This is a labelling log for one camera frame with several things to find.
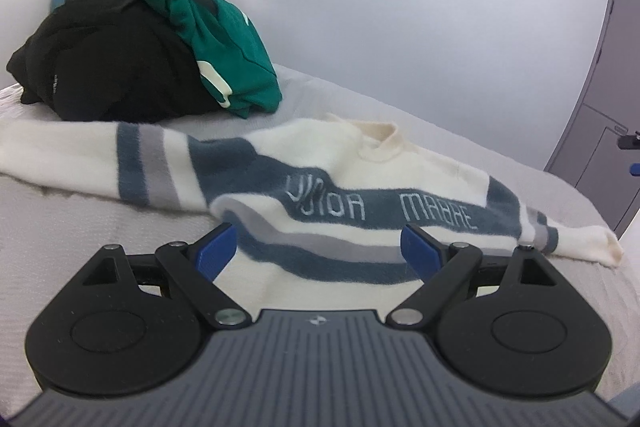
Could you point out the cream sweater with blue stripes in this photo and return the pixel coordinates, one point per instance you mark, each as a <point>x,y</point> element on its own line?
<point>320,172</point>

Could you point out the black garment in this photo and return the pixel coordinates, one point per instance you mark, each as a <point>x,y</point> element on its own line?
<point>110,57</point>

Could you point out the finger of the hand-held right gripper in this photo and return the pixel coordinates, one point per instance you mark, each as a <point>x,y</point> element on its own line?
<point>630,142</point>

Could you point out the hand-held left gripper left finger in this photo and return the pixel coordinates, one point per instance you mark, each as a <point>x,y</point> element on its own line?
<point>216,252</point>

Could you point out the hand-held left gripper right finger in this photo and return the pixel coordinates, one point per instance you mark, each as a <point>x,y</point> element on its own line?
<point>421,252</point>

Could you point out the green garment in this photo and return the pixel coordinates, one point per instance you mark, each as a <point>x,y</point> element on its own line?
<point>225,37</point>

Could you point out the grey purple door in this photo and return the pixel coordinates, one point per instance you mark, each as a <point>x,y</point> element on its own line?
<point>610,57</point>

